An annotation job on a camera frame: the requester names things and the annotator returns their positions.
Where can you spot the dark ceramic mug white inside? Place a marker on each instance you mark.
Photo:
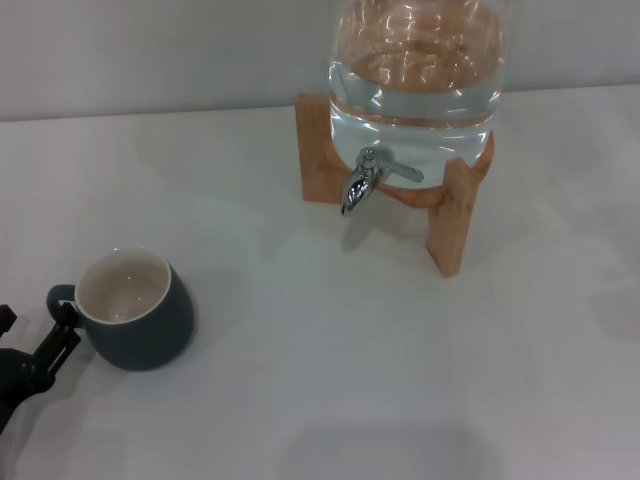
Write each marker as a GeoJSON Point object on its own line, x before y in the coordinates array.
{"type": "Point", "coordinates": [150, 330]}

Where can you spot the chrome faucet with lever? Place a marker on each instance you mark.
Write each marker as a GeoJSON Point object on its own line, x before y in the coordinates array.
{"type": "Point", "coordinates": [357, 190]}

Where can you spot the wooden dispenser stand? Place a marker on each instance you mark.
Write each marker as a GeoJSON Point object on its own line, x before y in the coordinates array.
{"type": "Point", "coordinates": [312, 150]}

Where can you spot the glass water dispenser jar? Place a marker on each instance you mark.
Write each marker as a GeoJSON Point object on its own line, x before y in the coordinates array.
{"type": "Point", "coordinates": [415, 115]}

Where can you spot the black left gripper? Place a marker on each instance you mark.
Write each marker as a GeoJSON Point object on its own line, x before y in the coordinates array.
{"type": "Point", "coordinates": [15, 380]}

